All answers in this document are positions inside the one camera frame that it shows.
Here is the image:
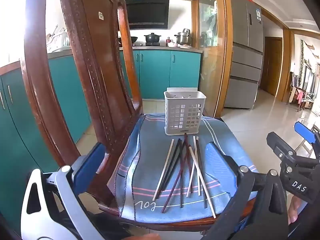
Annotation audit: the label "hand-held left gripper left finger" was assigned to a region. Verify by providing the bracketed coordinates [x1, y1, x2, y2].
[21, 142, 107, 240]

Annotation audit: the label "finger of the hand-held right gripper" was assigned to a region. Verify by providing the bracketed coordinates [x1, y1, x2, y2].
[266, 131, 320, 170]
[294, 121, 320, 146]

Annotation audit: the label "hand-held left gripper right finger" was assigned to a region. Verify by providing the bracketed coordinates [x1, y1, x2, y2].
[205, 141, 288, 240]

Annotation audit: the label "black chopstick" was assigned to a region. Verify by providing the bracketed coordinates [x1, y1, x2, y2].
[179, 150, 184, 208]
[162, 140, 187, 192]
[157, 138, 181, 198]

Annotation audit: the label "white plastic utensil basket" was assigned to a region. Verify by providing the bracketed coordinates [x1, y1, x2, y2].
[164, 87, 207, 136]

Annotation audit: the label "person's right hand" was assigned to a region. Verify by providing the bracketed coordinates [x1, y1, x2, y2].
[287, 195, 305, 226]

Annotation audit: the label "grey metal folding stool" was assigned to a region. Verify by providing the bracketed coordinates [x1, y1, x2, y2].
[296, 135, 317, 158]

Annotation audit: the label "clothes drying rack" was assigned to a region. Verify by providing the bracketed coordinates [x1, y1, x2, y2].
[287, 71, 313, 112]

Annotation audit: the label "blue striped towel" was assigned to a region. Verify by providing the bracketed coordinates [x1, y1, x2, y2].
[114, 114, 259, 224]

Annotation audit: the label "brown wooden door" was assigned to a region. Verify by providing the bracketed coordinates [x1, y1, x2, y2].
[260, 37, 283, 97]

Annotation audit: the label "teal side base cabinets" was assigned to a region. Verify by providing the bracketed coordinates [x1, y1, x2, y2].
[0, 55, 92, 230]

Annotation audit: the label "grey refrigerator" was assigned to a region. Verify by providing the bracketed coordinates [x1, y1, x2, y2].
[224, 0, 264, 109]

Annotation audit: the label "wood framed glass door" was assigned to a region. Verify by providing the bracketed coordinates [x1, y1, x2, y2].
[191, 0, 233, 118]

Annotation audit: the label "carved wooden chair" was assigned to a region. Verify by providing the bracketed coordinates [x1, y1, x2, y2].
[20, 0, 260, 233]

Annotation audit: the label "grey kitchen countertop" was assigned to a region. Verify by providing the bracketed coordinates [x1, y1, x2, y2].
[47, 45, 203, 55]

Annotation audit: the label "stainless steel pot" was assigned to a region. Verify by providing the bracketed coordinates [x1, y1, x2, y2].
[174, 29, 192, 45]

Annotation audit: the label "white dish rack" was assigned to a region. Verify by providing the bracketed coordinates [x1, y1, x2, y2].
[46, 25, 72, 53]

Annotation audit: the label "black clay pot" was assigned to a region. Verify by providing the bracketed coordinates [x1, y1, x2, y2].
[144, 32, 162, 43]

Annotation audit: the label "black range hood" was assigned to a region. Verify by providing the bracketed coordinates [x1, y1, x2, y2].
[120, 0, 170, 30]

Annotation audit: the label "green wall garland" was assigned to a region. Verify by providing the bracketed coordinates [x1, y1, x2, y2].
[300, 40, 307, 85]

